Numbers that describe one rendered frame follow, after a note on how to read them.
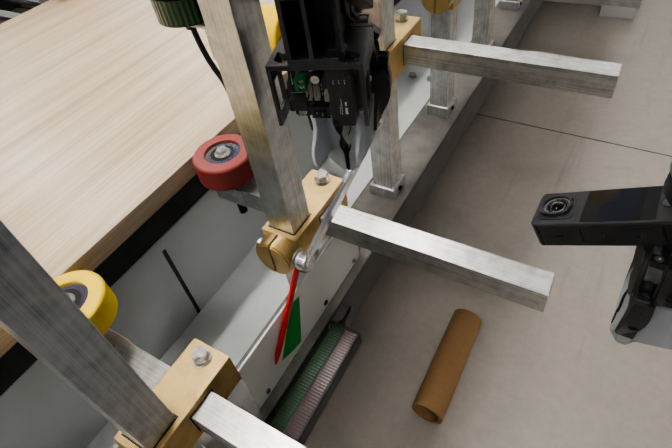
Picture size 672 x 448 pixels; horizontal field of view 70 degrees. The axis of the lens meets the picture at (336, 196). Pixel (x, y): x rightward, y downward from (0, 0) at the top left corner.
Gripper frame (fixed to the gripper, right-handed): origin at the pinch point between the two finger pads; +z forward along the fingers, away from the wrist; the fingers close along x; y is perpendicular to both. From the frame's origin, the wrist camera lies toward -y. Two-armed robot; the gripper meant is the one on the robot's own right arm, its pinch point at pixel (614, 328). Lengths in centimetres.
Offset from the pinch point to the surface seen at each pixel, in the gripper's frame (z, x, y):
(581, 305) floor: 83, 63, 3
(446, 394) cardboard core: 76, 19, -21
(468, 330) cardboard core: 75, 37, -22
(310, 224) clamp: -4.1, -3.4, -32.8
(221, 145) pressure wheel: -7.9, 1.2, -49.1
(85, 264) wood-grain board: -6, -20, -52
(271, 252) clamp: -3.5, -8.5, -35.0
